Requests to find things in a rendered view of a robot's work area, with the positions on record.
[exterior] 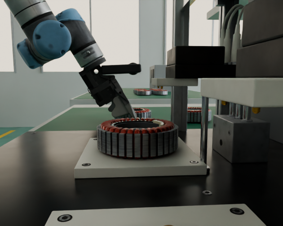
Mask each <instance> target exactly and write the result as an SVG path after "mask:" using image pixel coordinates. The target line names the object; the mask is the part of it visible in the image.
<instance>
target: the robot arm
mask: <svg viewBox="0 0 283 226"><path fill-rule="evenodd" d="M4 2H5V3H6V5H7V7H8V8H9V10H10V11H11V13H12V14H13V16H14V18H15V19H16V21H17V22H18V24H19V25H20V27H21V28H22V30H23V32H24V33H25V35H26V37H27V38H26V39H24V40H23V41H22V42H19V43H18V44H17V50H18V52H19V54H20V56H21V57H22V59H23V60H24V62H25V63H26V65H27V66H28V67H29V68H30V69H36V68H38V67H40V66H43V65H44V64H46V63H48V62H50V61H52V60H54V59H58V58H60V57H62V56H64V55H65V54H66V53H67V52H68V51H71V53H72V54H73V56H74V57H75V59H76V61H77V62H78V64H79V65H80V67H81V68H83V70H82V71H80V72H79V74H80V76H81V78H82V79H83V81H84V82H85V84H86V86H87V87H88V89H89V90H88V92H89V93H90V94H91V96H92V97H93V98H94V99H95V101H96V103H97V105H99V107H102V106H103V105H105V104H108V103H110V102H112V104H111V105H110V106H109V108H108V110H109V112H112V113H111V115H112V116H113V117H115V118H117V117H121V116H124V115H128V114H130V115H131V117H133V118H134V119H136V118H137V114H136V113H135V111H134V109H133V107H132V106H131V104H130V102H129V101H128V99H127V97H126V96H125V94H124V93H123V90H122V88H121V86H120V85H119V83H118V82H117V80H116V79H115V76H114V74H130V75H136V74H137V73H140V72H141V64H137V63H134V62H132V63H130V64H125V65H102V66H100V64H102V63H104V62H105V61H106V59H105V58H104V57H103V53H102V51H101V49H100V48H99V46H98V44H97V43H96V41H95V39H94V37H93V36H92V34H91V32H90V31H89V29H88V27H87V26H86V23H85V21H84V20H83V18H82V17H81V15H80V14H79V13H78V11H77V10H76V9H74V8H70V9H66V10H64V11H62V12H60V13H58V14H57V15H56V16H54V14H53V12H52V10H51V9H50V7H49V5H48V4H47V2H46V0H44V1H43V2H42V3H41V2H40V1H39V0H4ZM94 70H98V73H97V74H96V73H94Z"/></svg>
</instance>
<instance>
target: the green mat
mask: <svg viewBox="0 0 283 226"><path fill-rule="evenodd" d="M133 108H135V107H133ZM136 108H137V107H136ZM138 108H146V109H149V110H151V118H155V119H157V118H158V119H164V120H168V121H171V107H138ZM208 108H209V109H210V110H211V111H212V118H211V120H210V121H209V122H208V129H213V115H215V113H216V107H215V106H209V107H208ZM111 113H112V112H109V110H108V107H99V108H71V109H70V110H68V111H66V112H65V113H63V114H62V115H60V116H58V117H57V118H55V119H53V120H52V121H50V122H48V123H47V124H45V125H43V126H42V127H40V128H39V129H37V130H35V131H78V130H97V126H98V125H100V124H101V123H103V122H105V121H108V120H112V119H114V117H113V116H112V115H111ZM187 129H201V123H194V122H193V123H191V122H190V123H187Z"/></svg>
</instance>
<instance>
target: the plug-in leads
mask: <svg viewBox="0 0 283 226"><path fill-rule="evenodd" d="M236 7H237V8H236ZM235 8H236V9H235ZM234 9H235V10H234ZM239 9H241V11H240V13H239V16H238V20H237V24H236V27H235V33H234V34H233V43H232V52H231V38H230V24H231V21H232V18H233V16H234V15H235V13H236V12H237V11H238V10H239ZM243 9H244V6H243V5H241V4H236V5H234V6H233V7H232V8H231V9H230V10H229V12H228V13H227V15H226V17H225V19H224V21H223V24H222V29H221V37H220V46H224V47H225V62H224V65H226V64H227V62H232V64H233V65H236V56H237V49H238V48H242V35H241V34H240V24H239V23H240V19H241V16H242V14H243ZM233 10H234V11H233ZM232 11H233V13H232V14H231V17H230V18H229V21H228V25H227V29H226V34H225V29H224V27H225V23H226V20H227V18H228V17H229V15H230V13H231V12H232ZM230 53H231V56H230Z"/></svg>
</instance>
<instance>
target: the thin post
mask: <svg viewBox="0 0 283 226"><path fill-rule="evenodd" d="M208 103H209V98H208V97H204V96H202V108H201V137H200V161H201V162H204V163H205V164H207V142H208ZM209 171H210V167H209V166H207V172H209Z"/></svg>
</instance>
